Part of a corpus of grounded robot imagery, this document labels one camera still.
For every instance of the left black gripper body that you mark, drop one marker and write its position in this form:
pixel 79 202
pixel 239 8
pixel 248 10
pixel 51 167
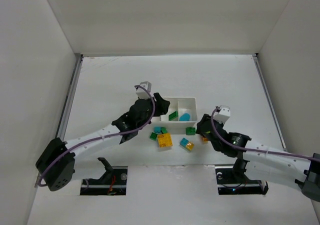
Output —
pixel 157 105

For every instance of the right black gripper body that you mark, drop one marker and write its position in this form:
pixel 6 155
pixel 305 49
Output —
pixel 204 126

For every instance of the yellow rounded lego piece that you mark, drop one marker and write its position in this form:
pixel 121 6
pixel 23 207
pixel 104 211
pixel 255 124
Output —
pixel 204 140

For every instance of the blue rounded lego piece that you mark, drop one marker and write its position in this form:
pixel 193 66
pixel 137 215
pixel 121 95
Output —
pixel 186 117

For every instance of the blue lego brick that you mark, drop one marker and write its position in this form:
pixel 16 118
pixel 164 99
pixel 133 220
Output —
pixel 157 130

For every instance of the small green lego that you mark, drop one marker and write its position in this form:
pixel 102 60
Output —
pixel 153 136
pixel 164 130

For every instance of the green long lego brick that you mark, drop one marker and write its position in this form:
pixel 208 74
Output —
pixel 174 115

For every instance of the large yellow lego brick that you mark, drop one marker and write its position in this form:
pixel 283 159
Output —
pixel 164 140

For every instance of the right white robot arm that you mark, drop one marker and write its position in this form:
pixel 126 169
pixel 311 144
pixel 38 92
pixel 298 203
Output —
pixel 256 161

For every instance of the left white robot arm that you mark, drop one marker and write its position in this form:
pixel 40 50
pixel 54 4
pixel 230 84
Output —
pixel 80 159

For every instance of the green square lego right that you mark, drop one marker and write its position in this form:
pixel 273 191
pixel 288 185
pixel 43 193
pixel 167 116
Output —
pixel 190 131

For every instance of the blue and yellow lego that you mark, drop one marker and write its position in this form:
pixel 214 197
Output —
pixel 186 144

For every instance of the white three-compartment container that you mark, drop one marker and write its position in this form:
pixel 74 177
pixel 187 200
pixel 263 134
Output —
pixel 182 105

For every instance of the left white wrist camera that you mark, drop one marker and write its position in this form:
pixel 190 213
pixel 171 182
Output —
pixel 143 90

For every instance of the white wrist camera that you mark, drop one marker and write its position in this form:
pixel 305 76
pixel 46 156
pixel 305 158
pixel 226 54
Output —
pixel 143 90
pixel 222 114

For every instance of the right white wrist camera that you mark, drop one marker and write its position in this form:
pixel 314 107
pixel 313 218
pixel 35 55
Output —
pixel 222 114

